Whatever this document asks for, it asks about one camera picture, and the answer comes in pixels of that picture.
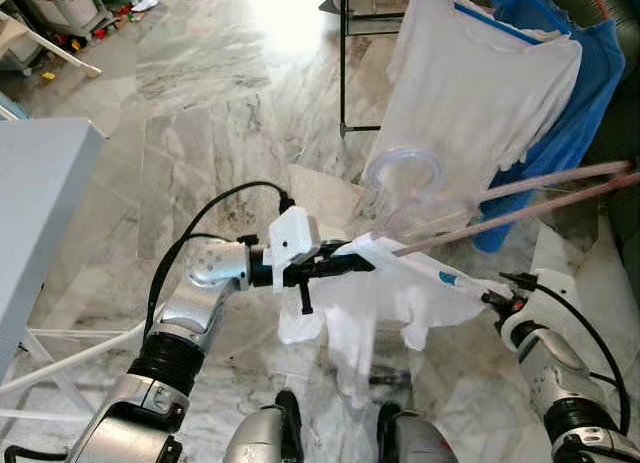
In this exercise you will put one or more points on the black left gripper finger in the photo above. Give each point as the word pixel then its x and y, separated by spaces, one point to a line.
pixel 352 273
pixel 355 259

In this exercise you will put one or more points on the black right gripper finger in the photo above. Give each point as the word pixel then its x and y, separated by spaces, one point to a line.
pixel 515 281

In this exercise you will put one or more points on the white shirt with blue label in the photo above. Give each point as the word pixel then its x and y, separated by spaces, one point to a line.
pixel 400 293

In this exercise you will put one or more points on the pink plastic hanger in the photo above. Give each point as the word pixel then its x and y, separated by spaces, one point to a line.
pixel 520 215

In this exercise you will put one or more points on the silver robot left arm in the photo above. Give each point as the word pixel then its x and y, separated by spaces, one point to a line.
pixel 205 273

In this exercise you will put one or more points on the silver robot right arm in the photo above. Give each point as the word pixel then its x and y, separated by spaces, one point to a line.
pixel 550 358

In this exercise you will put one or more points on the blue plastic hanger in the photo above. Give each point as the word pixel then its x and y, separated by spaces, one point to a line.
pixel 500 25

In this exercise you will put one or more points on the silver robot right leg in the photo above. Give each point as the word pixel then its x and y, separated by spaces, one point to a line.
pixel 415 443

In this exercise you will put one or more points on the silver robot leg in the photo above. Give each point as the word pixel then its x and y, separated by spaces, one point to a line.
pixel 415 443
pixel 260 438

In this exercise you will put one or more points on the silver robot left leg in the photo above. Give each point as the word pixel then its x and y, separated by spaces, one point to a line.
pixel 260 438

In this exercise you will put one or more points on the black metal clothes rack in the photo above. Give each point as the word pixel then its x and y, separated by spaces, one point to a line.
pixel 343 83

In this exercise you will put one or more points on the off-white t-shirt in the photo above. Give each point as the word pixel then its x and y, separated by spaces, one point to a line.
pixel 470 93

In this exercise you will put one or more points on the blue t-shirt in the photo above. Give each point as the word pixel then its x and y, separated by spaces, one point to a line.
pixel 590 93

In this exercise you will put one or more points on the pale blue folding table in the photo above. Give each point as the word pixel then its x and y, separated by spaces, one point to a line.
pixel 40 203

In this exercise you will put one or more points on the cream plastic chair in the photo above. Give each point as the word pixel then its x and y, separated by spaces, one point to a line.
pixel 70 60

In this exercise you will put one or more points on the grey storage rack with bins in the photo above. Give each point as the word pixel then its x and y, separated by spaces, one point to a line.
pixel 60 8

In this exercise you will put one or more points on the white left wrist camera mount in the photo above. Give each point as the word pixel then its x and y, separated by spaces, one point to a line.
pixel 293 235

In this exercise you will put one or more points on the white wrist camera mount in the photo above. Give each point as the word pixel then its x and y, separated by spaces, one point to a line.
pixel 550 298
pixel 293 235

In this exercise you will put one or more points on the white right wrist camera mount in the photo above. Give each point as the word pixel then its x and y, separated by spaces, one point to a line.
pixel 550 298

